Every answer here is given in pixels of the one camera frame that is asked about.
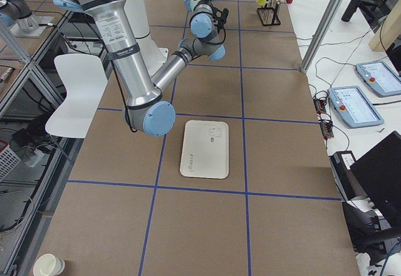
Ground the cream rabbit print tray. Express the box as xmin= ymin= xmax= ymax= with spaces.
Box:
xmin=180 ymin=120 xmax=229 ymax=179

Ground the paper coffee cup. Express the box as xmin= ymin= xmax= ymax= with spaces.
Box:
xmin=33 ymin=253 xmax=65 ymax=276

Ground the black tall bottle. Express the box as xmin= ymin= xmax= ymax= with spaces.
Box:
xmin=341 ymin=0 xmax=362 ymax=22

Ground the white plastic chair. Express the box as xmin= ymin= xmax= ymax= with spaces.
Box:
xmin=45 ymin=53 xmax=108 ymax=139

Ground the near blue teach pendant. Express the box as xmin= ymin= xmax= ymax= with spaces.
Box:
xmin=328 ymin=85 xmax=384 ymax=129

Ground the blue teach pendant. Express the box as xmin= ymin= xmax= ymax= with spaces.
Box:
xmin=328 ymin=85 xmax=384 ymax=129
xmin=355 ymin=61 xmax=401 ymax=97

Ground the far blue teach pendant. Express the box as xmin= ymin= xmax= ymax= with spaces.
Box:
xmin=355 ymin=61 xmax=401 ymax=97

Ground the black laptop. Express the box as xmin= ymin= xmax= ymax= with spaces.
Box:
xmin=351 ymin=131 xmax=400 ymax=226

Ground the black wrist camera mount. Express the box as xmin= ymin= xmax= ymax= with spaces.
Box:
xmin=213 ymin=8 xmax=229 ymax=28

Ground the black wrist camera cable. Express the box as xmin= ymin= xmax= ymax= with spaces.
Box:
xmin=206 ymin=18 xmax=227 ymax=45

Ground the black wire cup rack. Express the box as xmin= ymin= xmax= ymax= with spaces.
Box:
xmin=256 ymin=0 xmax=281 ymax=26

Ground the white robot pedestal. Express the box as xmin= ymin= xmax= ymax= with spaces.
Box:
xmin=124 ymin=0 xmax=169 ymax=77

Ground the aluminium frame post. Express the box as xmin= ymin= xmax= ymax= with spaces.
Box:
xmin=299 ymin=0 xmax=342 ymax=73

